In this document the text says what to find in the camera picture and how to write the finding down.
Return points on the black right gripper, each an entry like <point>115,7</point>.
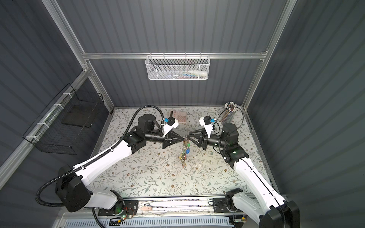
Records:
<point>203,138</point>

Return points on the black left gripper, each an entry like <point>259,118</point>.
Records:
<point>170,139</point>

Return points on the metal keyring with coloured keys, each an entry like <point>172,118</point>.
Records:
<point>185,152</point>

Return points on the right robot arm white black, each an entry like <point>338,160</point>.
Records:
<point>239,161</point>

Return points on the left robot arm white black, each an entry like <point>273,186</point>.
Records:
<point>74,190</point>

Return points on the pink calculator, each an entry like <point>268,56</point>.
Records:
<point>181,116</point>

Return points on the floral table mat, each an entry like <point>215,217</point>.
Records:
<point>153,171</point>

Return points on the cup of pencils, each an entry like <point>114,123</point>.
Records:
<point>228,113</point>

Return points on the white bottle in basket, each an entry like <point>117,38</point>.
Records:
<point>198,73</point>

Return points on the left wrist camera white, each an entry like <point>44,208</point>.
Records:
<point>169,124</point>

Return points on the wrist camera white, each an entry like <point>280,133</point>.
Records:
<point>207,122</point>
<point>169,124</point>

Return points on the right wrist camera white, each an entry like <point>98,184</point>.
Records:
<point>207,122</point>

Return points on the white wire mesh basket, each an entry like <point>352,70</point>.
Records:
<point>176,68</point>

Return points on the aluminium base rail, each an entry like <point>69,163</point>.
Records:
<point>176,206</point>

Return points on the black wire basket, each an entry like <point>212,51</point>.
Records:
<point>71,126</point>

